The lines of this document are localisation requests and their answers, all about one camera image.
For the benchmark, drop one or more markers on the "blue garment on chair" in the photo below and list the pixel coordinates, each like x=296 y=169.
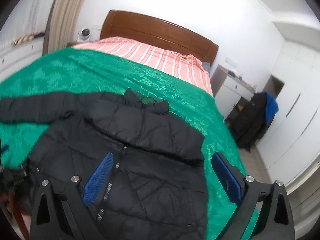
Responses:
x=271 y=108

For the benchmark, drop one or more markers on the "brown wooden headboard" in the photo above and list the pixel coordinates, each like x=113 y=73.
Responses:
x=157 y=32

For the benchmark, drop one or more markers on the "green satin bedspread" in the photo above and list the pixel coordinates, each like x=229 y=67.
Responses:
x=84 y=71

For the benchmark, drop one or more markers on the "beige curtain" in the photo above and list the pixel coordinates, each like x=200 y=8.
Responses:
x=61 y=24

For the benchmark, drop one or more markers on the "black coat on chair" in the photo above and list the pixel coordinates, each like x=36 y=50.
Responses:
x=249 y=125

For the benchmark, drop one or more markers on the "small white desk fan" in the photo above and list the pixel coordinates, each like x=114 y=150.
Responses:
x=84 y=35

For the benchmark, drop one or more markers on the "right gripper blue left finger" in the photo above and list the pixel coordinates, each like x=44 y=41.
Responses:
x=66 y=215

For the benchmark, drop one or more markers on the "black puffer jacket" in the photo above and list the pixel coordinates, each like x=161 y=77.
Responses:
x=142 y=165

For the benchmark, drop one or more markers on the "white wardrobe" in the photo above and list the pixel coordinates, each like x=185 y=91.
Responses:
x=289 y=146

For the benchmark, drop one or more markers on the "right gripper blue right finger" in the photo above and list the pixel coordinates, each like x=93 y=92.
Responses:
x=275 y=219

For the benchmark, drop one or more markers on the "white nightstand with drawer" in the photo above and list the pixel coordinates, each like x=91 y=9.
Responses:
x=228 y=90

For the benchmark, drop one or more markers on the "pink plaid bed sheet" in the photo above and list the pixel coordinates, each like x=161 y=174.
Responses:
x=185 y=67

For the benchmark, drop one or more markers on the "red fleece blanket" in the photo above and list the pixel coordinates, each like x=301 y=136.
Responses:
x=15 y=210

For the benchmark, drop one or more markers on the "white dresser left side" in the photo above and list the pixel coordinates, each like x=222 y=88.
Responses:
x=22 y=52

